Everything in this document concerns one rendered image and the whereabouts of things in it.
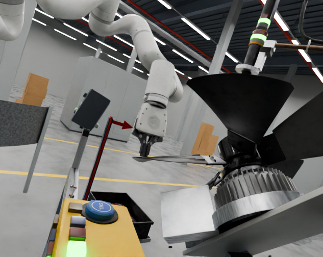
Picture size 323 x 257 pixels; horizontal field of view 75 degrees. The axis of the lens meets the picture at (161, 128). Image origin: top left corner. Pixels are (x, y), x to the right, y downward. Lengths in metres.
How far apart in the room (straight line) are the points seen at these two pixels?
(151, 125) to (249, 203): 0.36
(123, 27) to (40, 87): 7.52
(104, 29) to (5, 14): 0.39
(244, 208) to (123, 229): 0.32
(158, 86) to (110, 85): 6.08
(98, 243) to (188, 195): 0.42
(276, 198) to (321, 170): 7.18
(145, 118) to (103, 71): 6.03
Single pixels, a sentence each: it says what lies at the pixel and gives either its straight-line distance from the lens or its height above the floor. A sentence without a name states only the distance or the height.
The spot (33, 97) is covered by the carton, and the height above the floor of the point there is 0.46.
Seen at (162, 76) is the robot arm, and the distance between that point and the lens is 0.72.
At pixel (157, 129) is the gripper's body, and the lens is 0.68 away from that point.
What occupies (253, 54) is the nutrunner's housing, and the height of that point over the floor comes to 1.50.
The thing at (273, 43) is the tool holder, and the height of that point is 1.54.
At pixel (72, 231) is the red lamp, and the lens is 0.28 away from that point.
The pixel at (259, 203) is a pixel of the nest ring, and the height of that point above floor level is 1.12.
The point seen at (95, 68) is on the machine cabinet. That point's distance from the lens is 6.59.
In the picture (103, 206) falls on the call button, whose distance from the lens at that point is 0.33.
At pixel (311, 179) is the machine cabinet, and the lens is 7.76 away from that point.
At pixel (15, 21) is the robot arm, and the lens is 0.83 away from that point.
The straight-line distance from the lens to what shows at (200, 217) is 0.64.
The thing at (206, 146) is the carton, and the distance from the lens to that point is 8.76.
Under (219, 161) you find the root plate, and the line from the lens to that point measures 0.69.
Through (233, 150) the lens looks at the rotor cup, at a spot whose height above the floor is 1.20.
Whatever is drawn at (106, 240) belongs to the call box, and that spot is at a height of 1.07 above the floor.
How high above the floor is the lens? 1.23
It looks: 3 degrees down
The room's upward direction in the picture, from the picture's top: 19 degrees clockwise
